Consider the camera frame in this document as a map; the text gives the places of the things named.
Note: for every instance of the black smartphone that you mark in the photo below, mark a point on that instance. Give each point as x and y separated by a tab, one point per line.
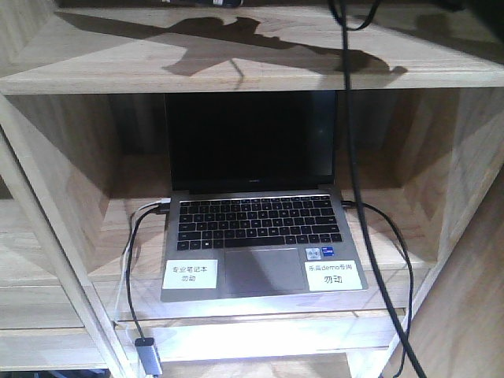
212	3

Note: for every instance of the grey laptop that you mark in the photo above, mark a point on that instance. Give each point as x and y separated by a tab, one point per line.
254	210

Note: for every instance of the wooden desk shelf unit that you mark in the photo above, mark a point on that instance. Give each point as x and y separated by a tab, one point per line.
428	86

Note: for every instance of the grey usb hub adapter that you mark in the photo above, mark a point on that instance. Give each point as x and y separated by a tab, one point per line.
148	355

